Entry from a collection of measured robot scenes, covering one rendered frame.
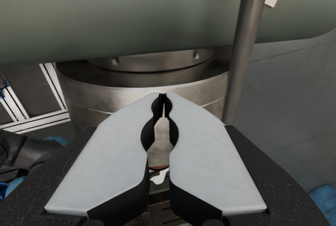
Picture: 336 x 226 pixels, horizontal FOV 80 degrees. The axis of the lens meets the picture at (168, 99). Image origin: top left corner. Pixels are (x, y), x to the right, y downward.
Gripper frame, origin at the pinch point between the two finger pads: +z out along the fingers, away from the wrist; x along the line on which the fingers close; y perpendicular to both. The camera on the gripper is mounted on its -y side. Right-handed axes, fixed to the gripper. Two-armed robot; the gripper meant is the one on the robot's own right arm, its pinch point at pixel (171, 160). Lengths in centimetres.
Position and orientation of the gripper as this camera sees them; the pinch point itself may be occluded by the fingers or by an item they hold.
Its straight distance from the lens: 52.2
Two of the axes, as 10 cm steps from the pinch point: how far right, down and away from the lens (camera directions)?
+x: 2.5, 4.6, -8.5
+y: 0.0, 8.8, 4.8
